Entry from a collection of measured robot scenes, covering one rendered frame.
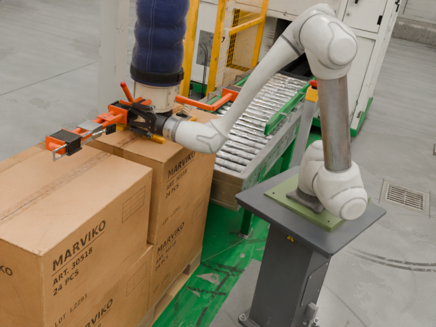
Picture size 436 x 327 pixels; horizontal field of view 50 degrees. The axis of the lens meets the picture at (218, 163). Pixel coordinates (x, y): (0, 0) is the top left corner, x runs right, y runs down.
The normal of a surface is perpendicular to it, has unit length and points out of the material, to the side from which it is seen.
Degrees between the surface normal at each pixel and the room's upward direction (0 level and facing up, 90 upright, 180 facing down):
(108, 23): 90
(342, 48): 84
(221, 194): 90
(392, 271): 0
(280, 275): 90
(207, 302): 0
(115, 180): 0
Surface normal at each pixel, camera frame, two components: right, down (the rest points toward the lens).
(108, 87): -0.40, 0.38
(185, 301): 0.14, -0.87
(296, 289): -0.67, 0.26
